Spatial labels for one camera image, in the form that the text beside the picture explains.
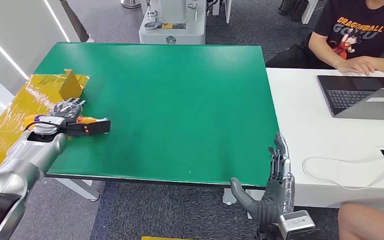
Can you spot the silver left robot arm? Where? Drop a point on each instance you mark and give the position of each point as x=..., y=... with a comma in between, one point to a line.
x=23, y=162

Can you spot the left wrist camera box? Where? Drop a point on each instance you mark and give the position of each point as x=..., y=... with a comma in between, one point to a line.
x=94, y=128

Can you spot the seated person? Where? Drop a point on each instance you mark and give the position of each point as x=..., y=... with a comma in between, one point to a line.
x=361, y=20

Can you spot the white desk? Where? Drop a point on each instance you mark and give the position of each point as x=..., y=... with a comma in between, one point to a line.
x=311, y=116

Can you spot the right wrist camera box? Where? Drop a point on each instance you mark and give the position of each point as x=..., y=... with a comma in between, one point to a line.
x=296, y=223

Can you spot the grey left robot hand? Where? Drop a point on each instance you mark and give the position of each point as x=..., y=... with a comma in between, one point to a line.
x=66, y=109

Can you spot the green topped table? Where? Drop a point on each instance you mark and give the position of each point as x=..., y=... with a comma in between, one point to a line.
x=178, y=99

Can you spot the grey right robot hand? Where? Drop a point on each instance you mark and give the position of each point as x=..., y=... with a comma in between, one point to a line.
x=271, y=202

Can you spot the black bag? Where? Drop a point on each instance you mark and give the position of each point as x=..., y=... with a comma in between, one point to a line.
x=293, y=6

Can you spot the white machine base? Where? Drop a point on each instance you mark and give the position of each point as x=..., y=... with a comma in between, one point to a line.
x=178, y=36

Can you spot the chrome stand base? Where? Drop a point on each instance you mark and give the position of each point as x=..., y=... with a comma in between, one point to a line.
x=130, y=4

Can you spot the grey laptop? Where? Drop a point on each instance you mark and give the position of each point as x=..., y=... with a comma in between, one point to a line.
x=371, y=107

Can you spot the person's hand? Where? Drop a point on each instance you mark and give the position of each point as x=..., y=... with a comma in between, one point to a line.
x=356, y=65

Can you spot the white furniture legs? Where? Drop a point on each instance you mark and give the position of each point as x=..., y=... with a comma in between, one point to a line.
x=227, y=10

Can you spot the yellow flat object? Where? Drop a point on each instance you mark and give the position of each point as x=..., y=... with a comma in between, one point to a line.
x=159, y=238

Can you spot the walking person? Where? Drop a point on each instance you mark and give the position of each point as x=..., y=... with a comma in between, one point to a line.
x=76, y=23

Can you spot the orange plastic bottle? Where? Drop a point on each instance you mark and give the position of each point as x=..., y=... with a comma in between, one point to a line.
x=29, y=120

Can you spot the white furniture panel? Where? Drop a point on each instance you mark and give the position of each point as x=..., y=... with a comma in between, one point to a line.
x=308, y=13

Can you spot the person's knee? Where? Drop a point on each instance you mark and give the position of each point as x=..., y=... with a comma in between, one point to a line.
x=371, y=222

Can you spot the yellow taped cardboard box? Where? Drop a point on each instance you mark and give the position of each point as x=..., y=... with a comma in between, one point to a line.
x=29, y=96

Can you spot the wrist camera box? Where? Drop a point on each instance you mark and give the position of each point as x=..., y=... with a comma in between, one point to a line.
x=94, y=128
x=296, y=223

